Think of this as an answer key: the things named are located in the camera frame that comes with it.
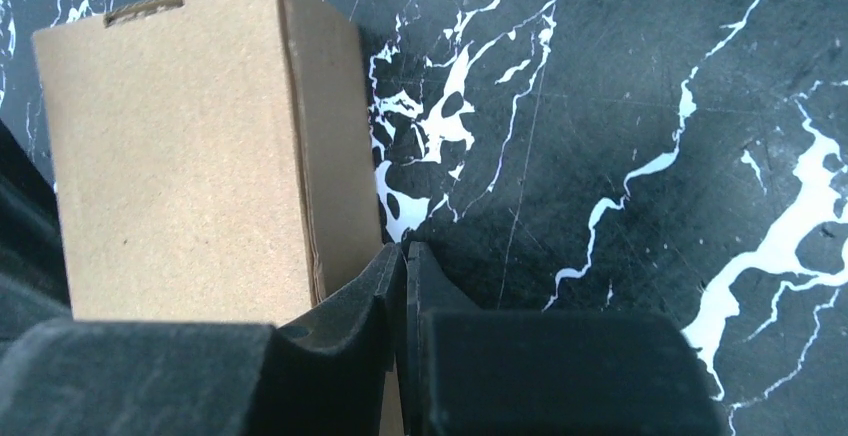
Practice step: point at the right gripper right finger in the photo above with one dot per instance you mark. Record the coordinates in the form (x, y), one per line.
(472, 371)

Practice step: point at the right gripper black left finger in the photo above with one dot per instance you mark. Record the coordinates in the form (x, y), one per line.
(320, 374)

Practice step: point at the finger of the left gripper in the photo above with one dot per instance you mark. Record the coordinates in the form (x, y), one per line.
(34, 284)

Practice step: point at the brown cardboard box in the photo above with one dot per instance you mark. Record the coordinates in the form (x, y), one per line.
(212, 159)

